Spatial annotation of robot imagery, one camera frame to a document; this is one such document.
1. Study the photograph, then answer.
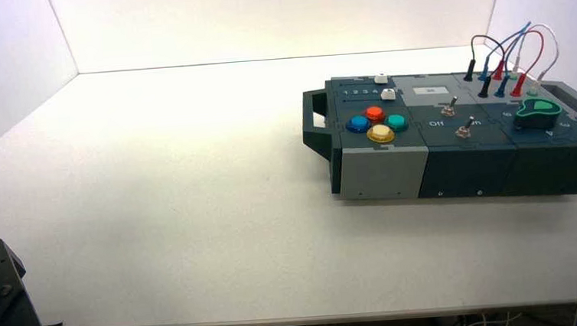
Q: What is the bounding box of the blue push button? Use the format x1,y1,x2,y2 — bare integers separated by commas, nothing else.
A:
345,113,373,135

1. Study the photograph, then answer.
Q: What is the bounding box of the yellow push button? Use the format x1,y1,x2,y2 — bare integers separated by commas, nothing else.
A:
366,122,397,146

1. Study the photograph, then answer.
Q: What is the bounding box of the red push button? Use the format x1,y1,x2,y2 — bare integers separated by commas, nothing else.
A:
363,105,387,125

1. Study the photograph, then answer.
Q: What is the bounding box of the green push button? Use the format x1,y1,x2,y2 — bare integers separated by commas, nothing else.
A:
383,112,410,134

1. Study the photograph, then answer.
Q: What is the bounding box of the dark modular control box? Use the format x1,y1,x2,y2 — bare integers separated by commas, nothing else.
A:
298,59,577,214

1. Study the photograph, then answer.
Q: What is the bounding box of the green rotary knob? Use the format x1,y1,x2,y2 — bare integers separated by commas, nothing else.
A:
512,96,565,134

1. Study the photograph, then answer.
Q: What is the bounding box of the metal toggle switch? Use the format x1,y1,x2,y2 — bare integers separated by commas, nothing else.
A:
439,96,459,118
453,116,477,141

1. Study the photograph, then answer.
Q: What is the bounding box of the black jumper cable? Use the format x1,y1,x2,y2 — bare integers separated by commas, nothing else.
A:
460,33,510,101

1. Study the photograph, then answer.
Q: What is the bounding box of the blue jumper cable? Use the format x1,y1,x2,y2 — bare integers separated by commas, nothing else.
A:
474,21,538,100

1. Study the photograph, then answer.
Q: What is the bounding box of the red jumper cable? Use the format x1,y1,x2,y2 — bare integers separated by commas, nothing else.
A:
489,29,549,99

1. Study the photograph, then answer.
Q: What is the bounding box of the white floor cable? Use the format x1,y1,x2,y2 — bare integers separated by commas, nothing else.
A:
451,311,525,326

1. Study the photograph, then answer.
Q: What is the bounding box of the white jumper cable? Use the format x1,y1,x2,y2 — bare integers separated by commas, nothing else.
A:
507,21,562,92

